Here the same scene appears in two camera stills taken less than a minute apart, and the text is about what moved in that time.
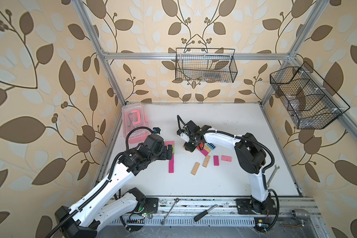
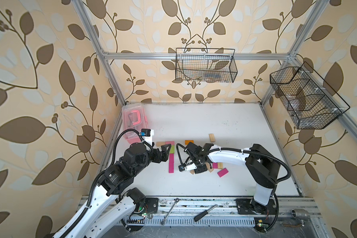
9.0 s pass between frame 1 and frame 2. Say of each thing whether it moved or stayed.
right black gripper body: moved
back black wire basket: stayed
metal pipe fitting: stayed
